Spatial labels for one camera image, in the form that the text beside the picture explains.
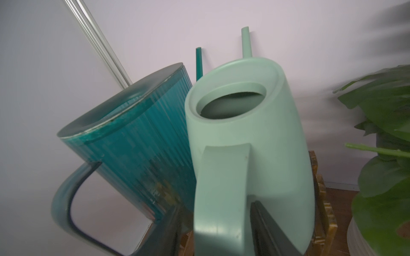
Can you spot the green monstera plant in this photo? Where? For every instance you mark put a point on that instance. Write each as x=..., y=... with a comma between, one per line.
x=381, y=209

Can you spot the light green watering can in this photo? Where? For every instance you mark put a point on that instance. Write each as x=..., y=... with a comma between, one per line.
x=247, y=144

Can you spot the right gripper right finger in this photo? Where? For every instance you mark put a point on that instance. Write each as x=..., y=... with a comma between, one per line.
x=268, y=237

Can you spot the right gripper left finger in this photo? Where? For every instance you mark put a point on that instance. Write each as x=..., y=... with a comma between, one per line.
x=164, y=240

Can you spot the white ribbed plant pot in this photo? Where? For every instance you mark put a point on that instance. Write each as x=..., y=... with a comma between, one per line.
x=357, y=245

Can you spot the dark green watering can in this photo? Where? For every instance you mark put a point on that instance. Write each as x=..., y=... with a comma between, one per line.
x=138, y=142

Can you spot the wooden two-tier shelf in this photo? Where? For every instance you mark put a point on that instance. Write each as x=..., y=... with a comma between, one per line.
x=325, y=221

